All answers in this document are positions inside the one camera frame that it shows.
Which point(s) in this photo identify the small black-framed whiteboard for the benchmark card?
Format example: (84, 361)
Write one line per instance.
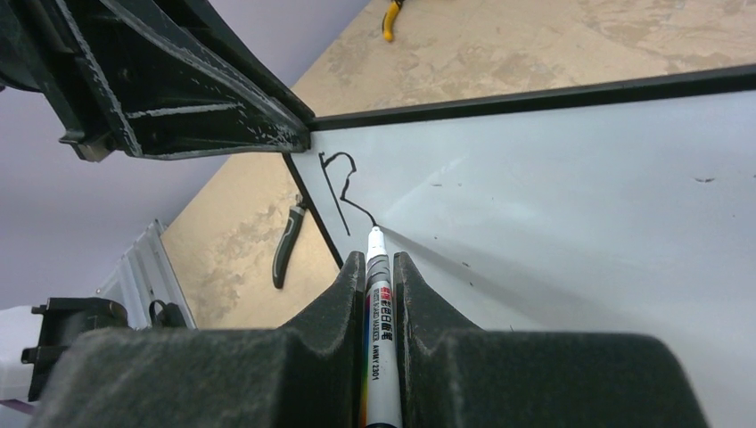
(627, 206)

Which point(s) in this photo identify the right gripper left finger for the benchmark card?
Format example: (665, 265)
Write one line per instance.
(300, 374)

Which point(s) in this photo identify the white whiteboard marker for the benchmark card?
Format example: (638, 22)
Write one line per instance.
(380, 404)

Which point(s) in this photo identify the yellow handled pliers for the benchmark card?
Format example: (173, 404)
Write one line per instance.
(389, 19)

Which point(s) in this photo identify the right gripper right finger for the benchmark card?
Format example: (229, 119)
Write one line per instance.
(456, 374)

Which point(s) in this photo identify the black handled pliers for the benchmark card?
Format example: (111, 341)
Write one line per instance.
(287, 242)

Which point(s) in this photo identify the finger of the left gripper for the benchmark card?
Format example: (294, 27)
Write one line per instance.
(158, 80)

